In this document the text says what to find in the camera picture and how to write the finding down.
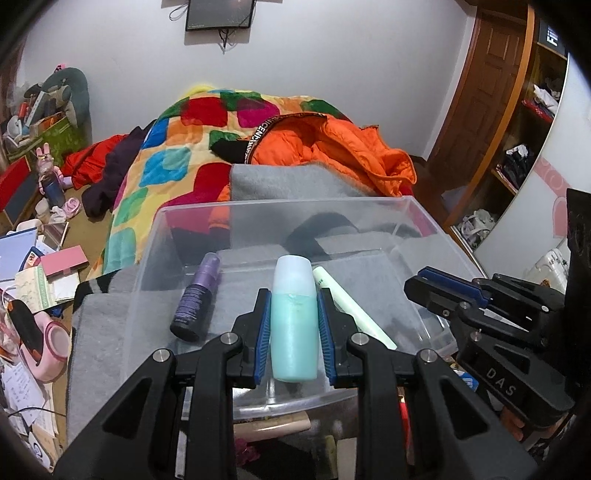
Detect green paper bag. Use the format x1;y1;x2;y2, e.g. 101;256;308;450
39;113;86;167

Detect white pink sliding door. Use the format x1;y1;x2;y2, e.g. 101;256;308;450
475;55;591;278

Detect pink round case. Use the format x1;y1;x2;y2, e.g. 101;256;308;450
18;311;71;383

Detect teal lotion bottle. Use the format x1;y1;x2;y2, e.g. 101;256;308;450
270;255;320;383

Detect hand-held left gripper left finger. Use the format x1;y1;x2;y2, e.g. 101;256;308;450
54;288;273;480

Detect person's right hand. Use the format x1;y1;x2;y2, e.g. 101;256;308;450
501;408;527;441

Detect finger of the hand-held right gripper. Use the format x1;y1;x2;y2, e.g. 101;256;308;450
418;266;565;315
404;276;543;349

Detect flat pink box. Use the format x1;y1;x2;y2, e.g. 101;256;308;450
39;246;89;280

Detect loose white papers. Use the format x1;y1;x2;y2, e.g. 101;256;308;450
0;360;51;425

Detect black printed box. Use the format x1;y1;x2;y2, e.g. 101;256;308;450
538;18;568;56

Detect grey blanket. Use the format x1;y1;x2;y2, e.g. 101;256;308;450
67;164;462;444

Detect small folding mirror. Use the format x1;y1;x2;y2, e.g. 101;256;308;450
44;222;70;250

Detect white patterned bag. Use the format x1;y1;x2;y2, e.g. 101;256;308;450
526;249;568;291

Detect brown wooden door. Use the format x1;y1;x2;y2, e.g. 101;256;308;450
425;4;536;222

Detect purple spray bottle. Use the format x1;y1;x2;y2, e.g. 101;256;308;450
169;252;222;343

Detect orange down jacket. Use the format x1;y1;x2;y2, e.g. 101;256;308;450
210;99;419;199

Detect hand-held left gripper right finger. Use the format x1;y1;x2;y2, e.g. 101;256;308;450
318;288;539;480

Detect light green tube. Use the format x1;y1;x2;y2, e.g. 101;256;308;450
312;266;398;350

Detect green printed booklet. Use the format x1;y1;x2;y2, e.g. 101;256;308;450
14;265;58;312

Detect dark blue bottle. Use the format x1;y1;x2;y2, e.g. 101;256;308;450
41;173;66;208

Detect clear plastic storage box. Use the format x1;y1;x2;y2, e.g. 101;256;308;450
121;196;481;421

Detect colourful patchwork quilt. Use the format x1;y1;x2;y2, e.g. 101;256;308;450
88;83;352;278

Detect wooden wardrobe shelf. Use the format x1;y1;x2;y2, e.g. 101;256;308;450
450;0;571;250

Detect grey-green plush pillow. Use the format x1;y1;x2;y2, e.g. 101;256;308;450
39;67;90;134

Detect dark purple cloth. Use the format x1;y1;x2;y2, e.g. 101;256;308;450
82;124;155;219

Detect black oblong brush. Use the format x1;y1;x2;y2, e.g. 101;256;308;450
7;299;42;352

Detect beige cosmetic tube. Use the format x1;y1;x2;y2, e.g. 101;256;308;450
233;412;311;437

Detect red cloth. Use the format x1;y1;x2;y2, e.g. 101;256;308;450
62;138;116;190

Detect pink rabbit toy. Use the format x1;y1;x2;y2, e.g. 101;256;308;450
36;143;63;178

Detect light blue notebook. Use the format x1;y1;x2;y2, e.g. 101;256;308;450
0;229;38;282

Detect red blue storage box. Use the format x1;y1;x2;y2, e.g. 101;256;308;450
0;157;40;227

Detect black wall monitor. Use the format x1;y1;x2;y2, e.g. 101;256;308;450
185;0;256;32

